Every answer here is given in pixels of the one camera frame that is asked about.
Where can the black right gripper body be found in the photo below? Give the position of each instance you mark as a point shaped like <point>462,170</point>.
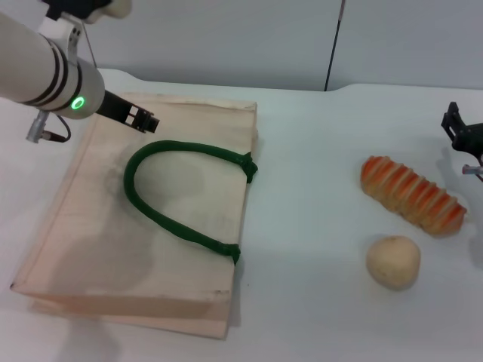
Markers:
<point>471,137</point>

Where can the orange striped bread loaf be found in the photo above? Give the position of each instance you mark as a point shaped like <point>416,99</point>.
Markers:
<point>411,196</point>

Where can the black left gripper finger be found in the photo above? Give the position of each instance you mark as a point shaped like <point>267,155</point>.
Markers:
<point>145,126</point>
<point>141,110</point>

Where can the round egg yolk pastry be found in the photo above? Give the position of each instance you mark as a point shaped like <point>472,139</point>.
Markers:
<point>394,262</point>

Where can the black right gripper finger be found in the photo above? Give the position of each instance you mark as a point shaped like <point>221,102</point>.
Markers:
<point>454,118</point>

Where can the left wrist camera housing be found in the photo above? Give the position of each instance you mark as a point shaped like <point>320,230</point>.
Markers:
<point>83,9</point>

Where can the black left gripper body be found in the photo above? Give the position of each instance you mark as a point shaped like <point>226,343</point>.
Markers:
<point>115,107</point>

